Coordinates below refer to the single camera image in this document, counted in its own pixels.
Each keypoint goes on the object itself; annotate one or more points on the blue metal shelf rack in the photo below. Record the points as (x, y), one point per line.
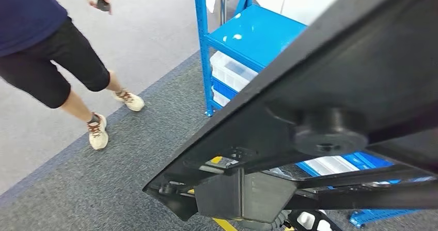
(256, 34)

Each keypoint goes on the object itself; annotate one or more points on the white plastic bin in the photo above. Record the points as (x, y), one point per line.
(328, 165)
(229, 70)
(219, 99)

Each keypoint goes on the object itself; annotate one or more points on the black handheld controller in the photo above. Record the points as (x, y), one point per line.
(103, 5)

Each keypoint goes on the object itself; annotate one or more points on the black plastic plate frame part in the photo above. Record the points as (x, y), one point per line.
(342, 68)

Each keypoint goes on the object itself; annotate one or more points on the grey metal pole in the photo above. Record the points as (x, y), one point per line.
(223, 3)

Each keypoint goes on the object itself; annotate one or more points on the person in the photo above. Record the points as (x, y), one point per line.
(27, 17)

